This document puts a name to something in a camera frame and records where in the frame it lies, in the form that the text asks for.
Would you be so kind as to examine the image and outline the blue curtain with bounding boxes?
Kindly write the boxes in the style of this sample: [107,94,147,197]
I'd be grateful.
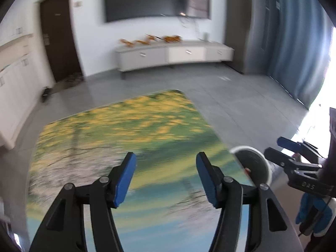
[268,0,333,110]

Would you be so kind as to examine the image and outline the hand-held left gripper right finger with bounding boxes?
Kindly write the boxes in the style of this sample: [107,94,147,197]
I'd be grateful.
[196,152,301,252]

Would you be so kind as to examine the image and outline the short orange dragon figure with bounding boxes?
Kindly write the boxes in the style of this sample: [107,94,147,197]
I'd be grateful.
[163,35,182,44]

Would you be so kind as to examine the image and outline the yellow green landscape tablecloth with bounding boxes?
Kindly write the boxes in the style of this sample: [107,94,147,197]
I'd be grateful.
[28,89,252,252]

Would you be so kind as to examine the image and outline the wall-mounted television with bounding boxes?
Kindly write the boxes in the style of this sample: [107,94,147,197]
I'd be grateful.
[104,0,211,23]

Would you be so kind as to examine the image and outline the white wall cabinet unit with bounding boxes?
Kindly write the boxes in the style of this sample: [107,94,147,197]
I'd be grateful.
[0,18,54,149]

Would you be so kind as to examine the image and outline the grey refrigerator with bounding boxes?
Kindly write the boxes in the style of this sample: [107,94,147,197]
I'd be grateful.
[226,0,280,75]

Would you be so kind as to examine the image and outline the dark brown door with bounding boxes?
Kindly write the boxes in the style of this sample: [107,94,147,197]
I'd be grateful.
[39,0,83,83]

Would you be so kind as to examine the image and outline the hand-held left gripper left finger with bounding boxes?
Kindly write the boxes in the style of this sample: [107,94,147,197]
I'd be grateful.
[30,152,137,252]

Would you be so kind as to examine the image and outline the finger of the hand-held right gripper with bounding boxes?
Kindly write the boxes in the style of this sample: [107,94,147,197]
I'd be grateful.
[278,136,326,161]
[264,147,323,174]

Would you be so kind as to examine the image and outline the person's right forearm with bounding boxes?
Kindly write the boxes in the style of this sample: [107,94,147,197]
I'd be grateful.
[308,232,336,252]

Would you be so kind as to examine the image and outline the person's right hand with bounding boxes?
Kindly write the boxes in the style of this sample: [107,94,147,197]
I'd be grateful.
[295,193,335,237]

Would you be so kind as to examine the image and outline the shoes on doormat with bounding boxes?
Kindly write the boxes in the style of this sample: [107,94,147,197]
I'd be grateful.
[64,73,85,83]

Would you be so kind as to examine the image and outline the pair of dark shoes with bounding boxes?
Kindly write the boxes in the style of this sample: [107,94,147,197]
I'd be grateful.
[41,87,53,103]

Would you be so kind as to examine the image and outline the long orange dragon figure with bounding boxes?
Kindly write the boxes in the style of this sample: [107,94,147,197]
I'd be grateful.
[119,34,158,48]

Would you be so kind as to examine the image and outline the white round trash bin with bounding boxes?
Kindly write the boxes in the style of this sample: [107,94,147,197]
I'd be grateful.
[230,146,272,187]

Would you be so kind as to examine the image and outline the white and grey tv cabinet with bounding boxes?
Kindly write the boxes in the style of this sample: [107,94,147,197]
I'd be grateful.
[115,40,235,79]

